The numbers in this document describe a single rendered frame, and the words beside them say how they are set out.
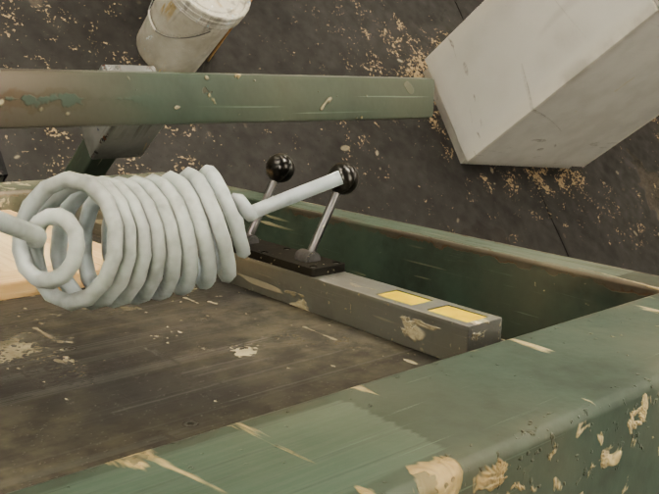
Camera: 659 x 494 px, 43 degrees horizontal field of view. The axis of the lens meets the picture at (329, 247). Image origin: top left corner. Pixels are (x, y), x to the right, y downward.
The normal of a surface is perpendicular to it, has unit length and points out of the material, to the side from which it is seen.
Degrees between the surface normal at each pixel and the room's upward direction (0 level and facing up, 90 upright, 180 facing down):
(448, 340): 90
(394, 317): 90
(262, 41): 0
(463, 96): 90
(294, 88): 37
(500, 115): 90
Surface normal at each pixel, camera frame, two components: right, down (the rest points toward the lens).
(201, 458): 0.03, -0.98
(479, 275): -0.76, 0.11
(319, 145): 0.54, -0.45
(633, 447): 0.66, 0.18
